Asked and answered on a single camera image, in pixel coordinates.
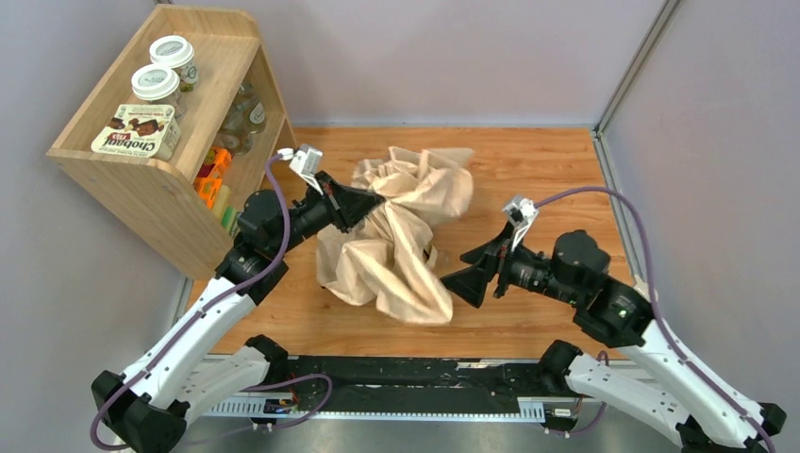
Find Chobani yogurt pack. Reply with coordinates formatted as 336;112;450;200
91;104;181;160

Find glass jars in shelf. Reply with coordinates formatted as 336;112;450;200
214;82;266;156

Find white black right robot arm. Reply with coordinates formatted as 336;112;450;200
441;225;787;452

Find green box on shelf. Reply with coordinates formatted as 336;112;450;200
221;206;240;234

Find orange box on shelf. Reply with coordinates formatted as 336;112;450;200
192;146;232;209

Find wooden shelf unit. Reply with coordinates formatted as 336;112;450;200
48;5;296;279

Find pale green pump bottle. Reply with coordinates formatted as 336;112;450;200
633;275;652;303

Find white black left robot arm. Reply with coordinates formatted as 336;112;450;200
91;171;386;452

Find white-lidded jar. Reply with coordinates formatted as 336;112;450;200
130;63;186;119
149;35;199;92

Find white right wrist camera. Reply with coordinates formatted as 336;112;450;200
502;194;540;252

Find front white-lidded jar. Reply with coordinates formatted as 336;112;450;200
130;63;186;119

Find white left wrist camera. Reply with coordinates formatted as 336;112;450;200
276;143;324;194

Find aluminium frame rail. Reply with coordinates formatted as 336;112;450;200
112;353;720;453

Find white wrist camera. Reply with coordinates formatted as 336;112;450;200
276;143;324;194
502;194;540;252

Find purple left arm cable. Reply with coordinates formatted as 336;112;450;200
90;153;295;453

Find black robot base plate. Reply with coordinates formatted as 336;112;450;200
263;356;577;414

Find back white-lidded jar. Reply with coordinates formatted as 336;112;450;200
149;35;199;92

